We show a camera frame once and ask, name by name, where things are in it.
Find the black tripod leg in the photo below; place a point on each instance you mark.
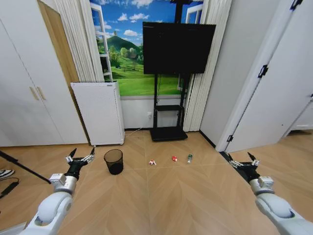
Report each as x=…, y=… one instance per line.
x=24, y=167

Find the white wall socket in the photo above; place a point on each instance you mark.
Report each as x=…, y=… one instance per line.
x=149, y=114

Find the white door with black hinges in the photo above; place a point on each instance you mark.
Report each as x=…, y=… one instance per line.
x=266, y=80

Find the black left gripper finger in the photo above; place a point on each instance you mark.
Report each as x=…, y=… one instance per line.
x=70, y=156
x=89, y=156

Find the black mesh trash bin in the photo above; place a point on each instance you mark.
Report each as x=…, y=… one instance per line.
x=113, y=162

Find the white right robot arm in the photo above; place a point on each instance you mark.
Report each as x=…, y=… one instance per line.
x=278, y=208

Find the black television screen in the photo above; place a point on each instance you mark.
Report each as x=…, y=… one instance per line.
x=176, y=49

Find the white air purifier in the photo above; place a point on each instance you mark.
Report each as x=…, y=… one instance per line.
x=99, y=113

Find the landscape window wall poster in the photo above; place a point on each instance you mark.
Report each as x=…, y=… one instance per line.
x=127, y=49

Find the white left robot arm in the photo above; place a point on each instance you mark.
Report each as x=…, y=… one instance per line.
x=53, y=208

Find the black television floor stand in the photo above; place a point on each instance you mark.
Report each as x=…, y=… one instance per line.
x=170, y=115

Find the white pleated curtain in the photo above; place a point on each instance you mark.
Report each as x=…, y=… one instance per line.
x=203, y=73
x=80, y=41

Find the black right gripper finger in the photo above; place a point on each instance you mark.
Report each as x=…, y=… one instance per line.
x=253, y=159
x=234, y=161

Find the green label plastic bottle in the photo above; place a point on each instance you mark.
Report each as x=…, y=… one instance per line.
x=189, y=158

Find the white red crumpled wrapper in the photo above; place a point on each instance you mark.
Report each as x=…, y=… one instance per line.
x=152, y=162

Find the black white striped shoe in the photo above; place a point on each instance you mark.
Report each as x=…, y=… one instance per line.
x=6, y=173

